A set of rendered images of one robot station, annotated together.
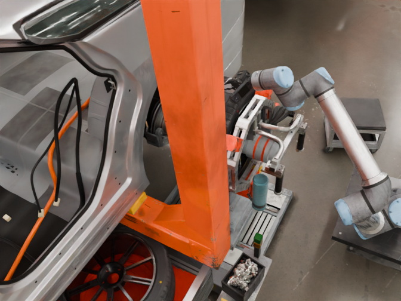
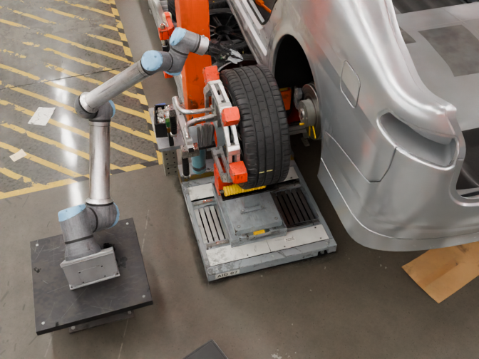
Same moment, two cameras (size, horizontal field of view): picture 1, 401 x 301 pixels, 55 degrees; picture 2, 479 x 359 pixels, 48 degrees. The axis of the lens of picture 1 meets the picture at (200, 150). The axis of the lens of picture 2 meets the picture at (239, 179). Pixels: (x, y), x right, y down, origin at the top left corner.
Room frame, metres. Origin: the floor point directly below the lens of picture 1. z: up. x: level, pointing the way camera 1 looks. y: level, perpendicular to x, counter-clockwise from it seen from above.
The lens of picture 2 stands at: (2.98, -1.93, 2.82)
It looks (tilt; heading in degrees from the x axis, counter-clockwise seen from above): 46 degrees down; 130
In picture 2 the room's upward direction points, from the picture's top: straight up
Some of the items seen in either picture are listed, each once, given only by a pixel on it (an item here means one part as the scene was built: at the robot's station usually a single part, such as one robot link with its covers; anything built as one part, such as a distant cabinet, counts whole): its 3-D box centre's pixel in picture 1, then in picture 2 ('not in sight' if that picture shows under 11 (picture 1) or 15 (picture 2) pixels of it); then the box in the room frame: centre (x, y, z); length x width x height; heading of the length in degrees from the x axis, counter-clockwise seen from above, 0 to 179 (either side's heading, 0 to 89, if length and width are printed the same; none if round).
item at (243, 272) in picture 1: (243, 278); (165, 120); (0.85, -0.14, 0.51); 0.20 x 0.14 x 0.13; 137
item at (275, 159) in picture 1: (265, 140); (193, 99); (1.32, -0.33, 1.03); 0.19 x 0.18 x 0.11; 56
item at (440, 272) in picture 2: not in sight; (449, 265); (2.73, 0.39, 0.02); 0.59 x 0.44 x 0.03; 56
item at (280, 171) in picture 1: (274, 169); (177, 109); (1.21, -0.36, 0.93); 0.09 x 0.05 x 0.05; 56
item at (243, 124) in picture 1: (250, 144); (221, 132); (1.47, -0.29, 0.85); 0.54 x 0.07 x 0.54; 146
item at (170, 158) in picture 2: not in sight; (168, 149); (0.81, -0.12, 0.21); 0.10 x 0.10 x 0.42; 56
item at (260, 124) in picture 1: (280, 116); (202, 122); (1.48, -0.44, 1.03); 0.19 x 0.18 x 0.11; 56
